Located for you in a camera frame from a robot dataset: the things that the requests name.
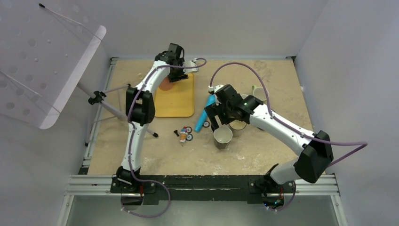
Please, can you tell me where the blue toy microphone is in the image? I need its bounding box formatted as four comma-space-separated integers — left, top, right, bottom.
194, 95, 215, 132

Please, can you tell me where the poker chip 50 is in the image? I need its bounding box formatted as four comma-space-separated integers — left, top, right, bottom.
186, 134, 193, 141

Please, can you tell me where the light green mug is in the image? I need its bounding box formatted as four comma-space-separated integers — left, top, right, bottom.
252, 85, 270, 104

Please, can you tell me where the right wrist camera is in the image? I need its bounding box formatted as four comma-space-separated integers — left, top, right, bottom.
208, 85, 224, 95

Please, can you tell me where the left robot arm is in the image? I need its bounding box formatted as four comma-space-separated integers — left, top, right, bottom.
115, 43, 188, 193

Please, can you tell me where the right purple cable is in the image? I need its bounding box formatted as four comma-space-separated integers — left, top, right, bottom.
209, 62, 368, 213

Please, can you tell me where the poker chip by microphone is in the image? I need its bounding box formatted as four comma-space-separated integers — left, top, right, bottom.
202, 121, 210, 128

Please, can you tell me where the pink mug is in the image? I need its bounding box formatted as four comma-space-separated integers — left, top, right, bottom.
159, 77, 174, 91

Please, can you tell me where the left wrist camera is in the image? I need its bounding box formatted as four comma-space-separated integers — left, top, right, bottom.
183, 61, 199, 74

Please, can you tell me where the cream mug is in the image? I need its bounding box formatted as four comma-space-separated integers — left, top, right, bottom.
229, 120, 247, 137

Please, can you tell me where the white perforated panel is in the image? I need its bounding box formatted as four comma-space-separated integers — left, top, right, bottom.
0, 0, 106, 129

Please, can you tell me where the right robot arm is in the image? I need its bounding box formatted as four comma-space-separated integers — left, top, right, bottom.
205, 84, 334, 192

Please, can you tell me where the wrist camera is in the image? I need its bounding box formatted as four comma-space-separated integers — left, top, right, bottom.
183, 61, 199, 74
208, 85, 224, 95

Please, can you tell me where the black mug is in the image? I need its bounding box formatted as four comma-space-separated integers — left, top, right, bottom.
213, 126, 233, 149

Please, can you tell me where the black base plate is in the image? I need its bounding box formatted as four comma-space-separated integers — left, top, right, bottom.
110, 175, 294, 205

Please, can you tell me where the tripod stand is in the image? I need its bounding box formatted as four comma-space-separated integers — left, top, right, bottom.
77, 82, 159, 147

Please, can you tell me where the ice cream cone toy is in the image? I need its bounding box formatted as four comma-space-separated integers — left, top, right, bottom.
179, 127, 189, 143

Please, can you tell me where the yellow tray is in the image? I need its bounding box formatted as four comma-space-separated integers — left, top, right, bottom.
154, 73, 195, 118

